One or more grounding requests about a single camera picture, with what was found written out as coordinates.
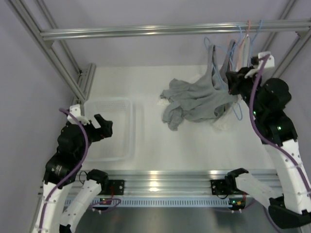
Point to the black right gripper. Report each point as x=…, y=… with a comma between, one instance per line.
x=236, y=79

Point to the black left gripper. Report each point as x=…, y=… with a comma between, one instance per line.
x=105, y=131

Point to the grey tank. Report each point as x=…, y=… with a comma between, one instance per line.
x=229, y=52
x=209, y=96

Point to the blue wire hanger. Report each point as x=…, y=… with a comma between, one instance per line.
x=251, y=42
x=223, y=98

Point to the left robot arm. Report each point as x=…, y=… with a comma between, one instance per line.
x=60, y=174

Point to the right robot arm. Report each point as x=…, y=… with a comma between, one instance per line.
x=290, y=208

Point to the grey tank top on hanger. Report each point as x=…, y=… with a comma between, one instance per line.
x=229, y=52

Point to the white tank top on hanger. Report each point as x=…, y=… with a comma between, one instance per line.
x=233, y=113

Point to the white plastic basket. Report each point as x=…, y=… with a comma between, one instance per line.
x=114, y=120

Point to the grey clothes pile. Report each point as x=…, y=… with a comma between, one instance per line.
x=177, y=102

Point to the white garment under pile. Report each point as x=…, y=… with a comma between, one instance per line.
x=193, y=79

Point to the pink wire hanger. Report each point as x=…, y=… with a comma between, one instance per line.
x=240, y=52

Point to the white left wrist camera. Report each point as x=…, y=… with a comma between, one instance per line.
x=78, y=112

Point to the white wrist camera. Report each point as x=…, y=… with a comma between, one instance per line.
x=264, y=61
x=78, y=112

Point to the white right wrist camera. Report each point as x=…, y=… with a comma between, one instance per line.
x=264, y=61

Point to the aluminium frame left struts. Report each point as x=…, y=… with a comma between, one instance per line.
x=78, y=79

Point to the aluminium frame struts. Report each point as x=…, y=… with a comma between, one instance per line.
x=286, y=46
x=78, y=79

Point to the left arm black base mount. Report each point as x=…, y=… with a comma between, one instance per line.
x=115, y=188

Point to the aluminium hanging rail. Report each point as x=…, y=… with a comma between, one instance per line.
x=270, y=26

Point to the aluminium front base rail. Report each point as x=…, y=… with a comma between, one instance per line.
x=139, y=183

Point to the aluminium frame right struts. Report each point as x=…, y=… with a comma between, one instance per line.
x=286, y=46

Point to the slotted grey cable duct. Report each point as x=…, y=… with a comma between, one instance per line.
x=163, y=202

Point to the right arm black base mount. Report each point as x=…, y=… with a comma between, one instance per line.
x=220, y=187

